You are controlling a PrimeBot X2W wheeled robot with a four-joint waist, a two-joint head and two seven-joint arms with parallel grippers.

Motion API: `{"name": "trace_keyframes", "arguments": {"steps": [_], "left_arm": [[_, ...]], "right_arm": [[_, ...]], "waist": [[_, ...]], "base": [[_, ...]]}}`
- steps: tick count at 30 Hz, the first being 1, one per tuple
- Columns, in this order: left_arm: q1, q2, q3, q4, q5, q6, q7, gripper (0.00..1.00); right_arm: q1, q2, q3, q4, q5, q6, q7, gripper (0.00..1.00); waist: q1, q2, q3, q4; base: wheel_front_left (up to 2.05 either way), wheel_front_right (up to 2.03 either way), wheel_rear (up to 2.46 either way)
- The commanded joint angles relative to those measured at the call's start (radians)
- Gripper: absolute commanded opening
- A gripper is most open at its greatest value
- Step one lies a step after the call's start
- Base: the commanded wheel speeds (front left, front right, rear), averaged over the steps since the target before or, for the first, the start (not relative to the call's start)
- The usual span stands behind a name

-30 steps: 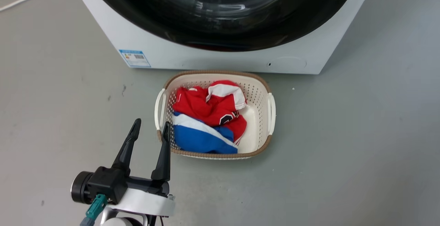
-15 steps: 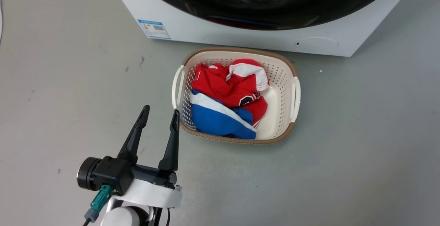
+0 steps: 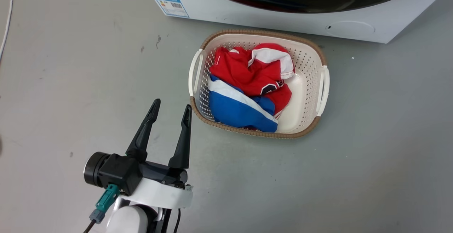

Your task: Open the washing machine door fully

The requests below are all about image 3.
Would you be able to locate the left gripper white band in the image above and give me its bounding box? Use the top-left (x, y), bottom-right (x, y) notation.
top-left (120, 98), bottom-right (194, 209)

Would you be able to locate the blue and white garment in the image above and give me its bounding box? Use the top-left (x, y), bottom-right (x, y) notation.
top-left (208, 75), bottom-right (279, 133)

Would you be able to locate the red and white garment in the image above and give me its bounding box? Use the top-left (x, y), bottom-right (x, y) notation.
top-left (210, 43), bottom-right (296, 119)

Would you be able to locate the cream perforated laundry basket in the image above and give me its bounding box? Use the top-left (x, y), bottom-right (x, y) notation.
top-left (188, 29), bottom-right (330, 139)

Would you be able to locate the blue white energy label sticker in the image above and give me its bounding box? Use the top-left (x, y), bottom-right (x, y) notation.
top-left (154, 0), bottom-right (190, 18)

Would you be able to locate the teal cable connector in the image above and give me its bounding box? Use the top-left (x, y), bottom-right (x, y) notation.
top-left (89, 184), bottom-right (121, 225)

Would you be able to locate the round white filter cover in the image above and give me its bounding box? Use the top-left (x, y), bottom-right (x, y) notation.
top-left (326, 21), bottom-right (375, 39)

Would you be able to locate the thin white cable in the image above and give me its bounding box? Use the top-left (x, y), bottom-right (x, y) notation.
top-left (0, 0), bottom-right (14, 62)

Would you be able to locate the white washing machine body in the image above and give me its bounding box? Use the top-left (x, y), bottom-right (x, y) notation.
top-left (139, 0), bottom-right (453, 44)

